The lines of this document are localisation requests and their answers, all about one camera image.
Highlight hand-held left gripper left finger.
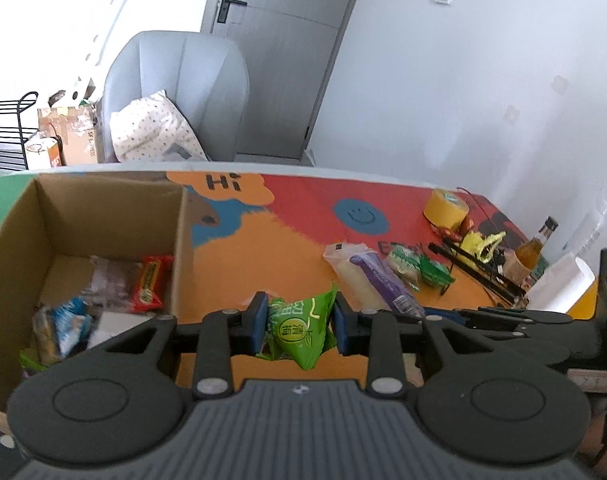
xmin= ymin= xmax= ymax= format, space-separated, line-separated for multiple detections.
xmin=91 ymin=291 xmax=272 ymax=398

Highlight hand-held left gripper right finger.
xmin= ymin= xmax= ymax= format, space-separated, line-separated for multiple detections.
xmin=333 ymin=292 xmax=489 ymax=396

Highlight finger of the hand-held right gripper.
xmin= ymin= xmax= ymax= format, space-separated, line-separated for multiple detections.
xmin=477 ymin=305 xmax=575 ymax=325
xmin=423 ymin=309 xmax=537 ymax=343

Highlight red snack packet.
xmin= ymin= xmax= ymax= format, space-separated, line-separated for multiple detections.
xmin=132 ymin=255 xmax=175 ymax=311

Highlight clear packet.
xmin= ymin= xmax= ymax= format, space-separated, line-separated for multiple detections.
xmin=81 ymin=256 xmax=142 ymax=311

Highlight brown cardboard box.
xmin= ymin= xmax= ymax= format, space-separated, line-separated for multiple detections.
xmin=0 ymin=171 xmax=190 ymax=433

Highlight white paper roll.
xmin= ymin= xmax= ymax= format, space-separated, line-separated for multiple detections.
xmin=526 ymin=255 xmax=597 ymax=318

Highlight black stick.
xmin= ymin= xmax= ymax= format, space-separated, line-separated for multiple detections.
xmin=428 ymin=242 xmax=524 ymax=307
xmin=441 ymin=237 xmax=528 ymax=292

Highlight green white snack packet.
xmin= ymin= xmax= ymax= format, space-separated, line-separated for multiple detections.
xmin=386 ymin=250 xmax=454 ymax=291

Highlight purple snack packet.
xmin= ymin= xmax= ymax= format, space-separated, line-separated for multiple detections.
xmin=324 ymin=242 xmax=425 ymax=318

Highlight amber glass bottle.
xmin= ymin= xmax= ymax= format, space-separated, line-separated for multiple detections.
xmin=513 ymin=216 xmax=559 ymax=286

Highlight yellow plastic bag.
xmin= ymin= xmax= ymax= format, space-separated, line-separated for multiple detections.
xmin=458 ymin=231 xmax=507 ymax=263

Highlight small red wrapped candies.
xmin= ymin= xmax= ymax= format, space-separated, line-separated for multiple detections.
xmin=433 ymin=220 xmax=471 ymax=242

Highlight yellow tape roll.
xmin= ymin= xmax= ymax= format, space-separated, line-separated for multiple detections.
xmin=423 ymin=188 xmax=470 ymax=231

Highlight white dotted pillow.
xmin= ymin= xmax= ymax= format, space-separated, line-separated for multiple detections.
xmin=110 ymin=90 xmax=208 ymax=163

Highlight grey armchair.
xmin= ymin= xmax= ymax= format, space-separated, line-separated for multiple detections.
xmin=98 ymin=31 xmax=250 ymax=163

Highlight grey door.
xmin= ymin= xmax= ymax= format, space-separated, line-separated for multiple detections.
xmin=201 ymin=0 xmax=369 ymax=163

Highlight taped cardboard box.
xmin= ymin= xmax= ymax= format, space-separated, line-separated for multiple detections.
xmin=38 ymin=102 xmax=104 ymax=166

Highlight small cardboard box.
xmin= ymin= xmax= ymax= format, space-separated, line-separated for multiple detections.
xmin=26 ymin=137 xmax=64 ymax=168

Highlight white board with holes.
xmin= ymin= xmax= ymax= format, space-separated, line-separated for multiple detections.
xmin=48 ymin=0 xmax=137 ymax=103

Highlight black metal rack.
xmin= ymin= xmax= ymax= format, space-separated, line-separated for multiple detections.
xmin=0 ymin=91 xmax=39 ymax=171

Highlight black door handle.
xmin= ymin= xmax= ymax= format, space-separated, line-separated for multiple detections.
xmin=218 ymin=0 xmax=248 ymax=23

